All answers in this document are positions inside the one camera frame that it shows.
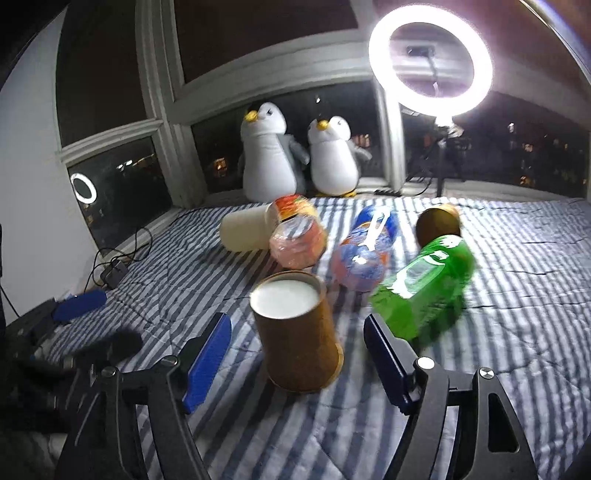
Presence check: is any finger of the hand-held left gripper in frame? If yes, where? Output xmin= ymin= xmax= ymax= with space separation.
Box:
xmin=28 ymin=290 xmax=108 ymax=333
xmin=69 ymin=329 xmax=144 ymax=370

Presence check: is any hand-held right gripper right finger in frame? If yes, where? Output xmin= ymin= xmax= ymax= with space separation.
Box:
xmin=363 ymin=315 xmax=539 ymax=480

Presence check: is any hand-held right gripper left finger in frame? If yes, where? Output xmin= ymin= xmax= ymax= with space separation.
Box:
xmin=55 ymin=313 xmax=232 ymax=480

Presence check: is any brown paper cup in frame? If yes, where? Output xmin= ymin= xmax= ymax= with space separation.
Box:
xmin=249 ymin=271 xmax=345 ymax=394

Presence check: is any white cup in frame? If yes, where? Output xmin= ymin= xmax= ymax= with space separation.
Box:
xmin=219 ymin=203 xmax=280 ymax=252

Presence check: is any small brown cup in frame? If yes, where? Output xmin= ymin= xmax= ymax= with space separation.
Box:
xmin=416 ymin=204 xmax=462 ymax=247

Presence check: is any black power adapter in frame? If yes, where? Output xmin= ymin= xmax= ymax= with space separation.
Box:
xmin=100 ymin=259 xmax=130 ymax=288

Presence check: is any striped blanket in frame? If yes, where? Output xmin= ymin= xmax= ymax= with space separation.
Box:
xmin=41 ymin=191 xmax=591 ymax=480

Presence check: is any small penguin plush toy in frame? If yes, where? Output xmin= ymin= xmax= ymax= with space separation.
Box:
xmin=307 ymin=116 xmax=372 ymax=198

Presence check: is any black tripod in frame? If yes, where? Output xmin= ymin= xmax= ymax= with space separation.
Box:
xmin=406 ymin=124 xmax=472 ymax=197

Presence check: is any large penguin plush toy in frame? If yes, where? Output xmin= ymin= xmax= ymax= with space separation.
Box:
xmin=238 ymin=102 xmax=310 ymax=202

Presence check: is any black cable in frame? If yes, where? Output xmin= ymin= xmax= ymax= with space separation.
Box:
xmin=90 ymin=226 xmax=155 ymax=289

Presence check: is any white window frame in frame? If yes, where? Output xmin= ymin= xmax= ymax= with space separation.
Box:
xmin=56 ymin=0 xmax=591 ymax=208

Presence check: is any ring light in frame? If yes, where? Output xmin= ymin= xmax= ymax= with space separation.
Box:
xmin=368 ymin=4 xmax=494 ymax=126

